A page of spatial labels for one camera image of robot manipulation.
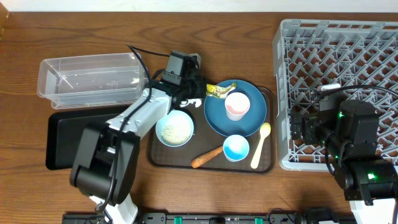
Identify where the small blue white cup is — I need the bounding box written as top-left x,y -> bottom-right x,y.
223,134 -> 250,162

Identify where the black rail at table edge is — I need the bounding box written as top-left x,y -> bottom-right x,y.
61,207 -> 358,224

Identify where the black plastic bin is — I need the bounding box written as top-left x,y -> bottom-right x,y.
45,106 -> 127,170

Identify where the pink white paper cup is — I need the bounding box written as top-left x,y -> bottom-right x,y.
224,92 -> 251,121

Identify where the orange carrot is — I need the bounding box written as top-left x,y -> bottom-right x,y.
191,146 -> 223,169

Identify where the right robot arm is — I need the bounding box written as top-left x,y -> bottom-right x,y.
290,100 -> 397,223

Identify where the dark brown serving tray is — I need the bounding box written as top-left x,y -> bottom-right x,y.
147,86 -> 276,174

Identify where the yellow green snack wrapper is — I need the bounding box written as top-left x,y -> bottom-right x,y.
206,82 -> 236,100

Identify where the grey dishwasher rack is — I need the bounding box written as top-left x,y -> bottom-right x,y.
272,19 -> 397,172

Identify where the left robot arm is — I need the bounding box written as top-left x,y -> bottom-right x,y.
70,76 -> 206,223

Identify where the dark blue plate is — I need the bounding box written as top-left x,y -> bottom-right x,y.
204,80 -> 267,137

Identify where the clear plastic bin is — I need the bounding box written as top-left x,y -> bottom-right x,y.
37,52 -> 148,109

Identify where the white tissue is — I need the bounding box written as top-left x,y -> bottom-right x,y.
180,98 -> 202,108

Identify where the pale yellow plastic spoon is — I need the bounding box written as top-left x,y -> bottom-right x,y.
250,123 -> 271,169

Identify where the light blue rice bowl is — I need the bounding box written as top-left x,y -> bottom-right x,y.
155,110 -> 194,147

